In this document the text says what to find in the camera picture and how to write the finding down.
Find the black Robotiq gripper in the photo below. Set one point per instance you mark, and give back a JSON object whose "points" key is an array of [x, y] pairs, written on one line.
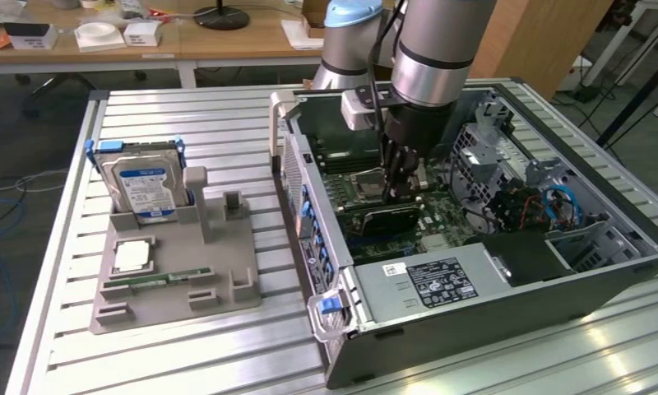
{"points": [[410, 131]]}

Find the grey plastic parts rack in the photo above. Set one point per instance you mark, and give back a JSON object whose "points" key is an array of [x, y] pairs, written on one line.
{"points": [[197, 255]]}

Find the CPU socket cover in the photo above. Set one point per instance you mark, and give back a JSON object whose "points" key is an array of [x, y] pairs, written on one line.
{"points": [[422, 177]]}

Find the installed RAM stick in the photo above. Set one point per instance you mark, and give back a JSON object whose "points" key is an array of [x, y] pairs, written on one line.
{"points": [[353, 212]]}

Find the CPU socket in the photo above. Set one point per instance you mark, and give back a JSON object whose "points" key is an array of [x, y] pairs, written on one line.
{"points": [[363, 183]]}

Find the blue case release latch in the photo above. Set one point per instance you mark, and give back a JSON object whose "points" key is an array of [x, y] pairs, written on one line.
{"points": [[329, 306]]}

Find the black low-profile Nvidia GPU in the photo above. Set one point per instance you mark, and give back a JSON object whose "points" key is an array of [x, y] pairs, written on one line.
{"points": [[389, 222]]}

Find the hard disk in blue caddy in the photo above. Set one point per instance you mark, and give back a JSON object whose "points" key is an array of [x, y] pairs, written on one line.
{"points": [[142, 185]]}

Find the silver CPU chip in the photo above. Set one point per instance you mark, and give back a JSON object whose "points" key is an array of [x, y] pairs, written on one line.
{"points": [[131, 257]]}

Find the wooden cabinet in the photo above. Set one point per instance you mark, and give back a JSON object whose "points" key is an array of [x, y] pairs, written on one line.
{"points": [[526, 41]]}

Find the white box with black top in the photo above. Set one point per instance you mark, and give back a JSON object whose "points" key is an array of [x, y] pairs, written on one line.
{"points": [[29, 39]]}

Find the black stand pole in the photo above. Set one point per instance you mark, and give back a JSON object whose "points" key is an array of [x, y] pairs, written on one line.
{"points": [[638, 92]]}

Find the metal disk bay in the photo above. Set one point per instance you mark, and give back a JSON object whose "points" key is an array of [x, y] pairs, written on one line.
{"points": [[586, 243], [482, 164]]}

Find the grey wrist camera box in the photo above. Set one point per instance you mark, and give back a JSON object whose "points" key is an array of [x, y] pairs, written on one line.
{"points": [[355, 111]]}

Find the white tray on desk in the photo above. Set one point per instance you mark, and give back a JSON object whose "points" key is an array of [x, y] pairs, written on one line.
{"points": [[98, 39]]}

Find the green RAM stick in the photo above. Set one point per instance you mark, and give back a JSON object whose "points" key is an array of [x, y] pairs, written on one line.
{"points": [[158, 278]]}

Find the open black PC case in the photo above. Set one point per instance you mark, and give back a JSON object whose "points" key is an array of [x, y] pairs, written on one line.
{"points": [[471, 329]]}

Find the black office chair base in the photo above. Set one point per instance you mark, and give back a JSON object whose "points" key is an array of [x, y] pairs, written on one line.
{"points": [[49, 88]]}

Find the silver chipset heatsink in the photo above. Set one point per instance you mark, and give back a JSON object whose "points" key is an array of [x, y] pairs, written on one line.
{"points": [[435, 243]]}

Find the brown cardboard box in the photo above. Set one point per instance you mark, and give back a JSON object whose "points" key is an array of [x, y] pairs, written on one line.
{"points": [[313, 12]]}

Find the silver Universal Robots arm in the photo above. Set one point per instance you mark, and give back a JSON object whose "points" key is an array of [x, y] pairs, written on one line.
{"points": [[433, 61]]}

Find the white labelled box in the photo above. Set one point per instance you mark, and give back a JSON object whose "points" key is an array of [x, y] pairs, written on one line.
{"points": [[142, 35]]}

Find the green motherboard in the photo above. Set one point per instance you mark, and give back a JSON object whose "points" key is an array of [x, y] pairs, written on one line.
{"points": [[443, 222]]}

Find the white booklet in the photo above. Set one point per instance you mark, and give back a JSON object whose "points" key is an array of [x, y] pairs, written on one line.
{"points": [[301, 37]]}

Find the grey power supply unit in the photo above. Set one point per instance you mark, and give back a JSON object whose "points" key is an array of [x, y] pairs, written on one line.
{"points": [[443, 280]]}

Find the black round lamp base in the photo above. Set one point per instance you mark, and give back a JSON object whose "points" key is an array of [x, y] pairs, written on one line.
{"points": [[221, 18]]}

